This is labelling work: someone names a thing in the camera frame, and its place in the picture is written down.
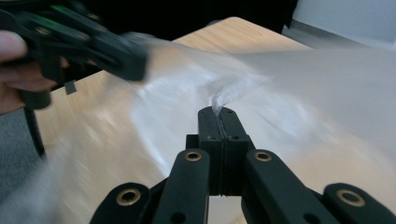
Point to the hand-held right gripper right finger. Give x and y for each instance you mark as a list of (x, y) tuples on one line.
[(232, 140)]

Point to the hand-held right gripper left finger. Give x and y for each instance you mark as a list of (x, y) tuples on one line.
[(214, 140)]

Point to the clear plastic bag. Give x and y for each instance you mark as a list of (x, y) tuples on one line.
[(280, 93)]

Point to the grey tape strip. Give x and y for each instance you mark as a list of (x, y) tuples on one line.
[(70, 87)]

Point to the white partition panel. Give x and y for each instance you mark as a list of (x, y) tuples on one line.
[(348, 18)]

